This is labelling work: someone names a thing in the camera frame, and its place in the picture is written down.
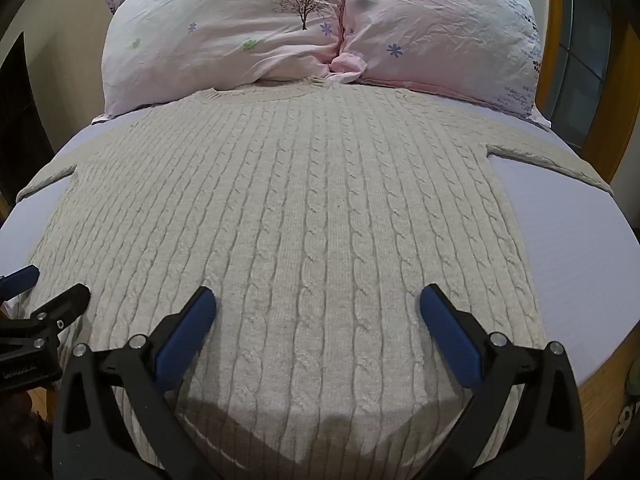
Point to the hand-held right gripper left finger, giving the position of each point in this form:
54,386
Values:
186,331

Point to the lavender bed sheet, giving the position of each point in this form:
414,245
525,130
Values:
565,250

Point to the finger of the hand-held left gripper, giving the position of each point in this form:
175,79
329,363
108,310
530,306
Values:
19,278
64,306

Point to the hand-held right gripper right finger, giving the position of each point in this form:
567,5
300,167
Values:
450,331

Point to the pink floral pillow with tree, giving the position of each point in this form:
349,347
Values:
220,30

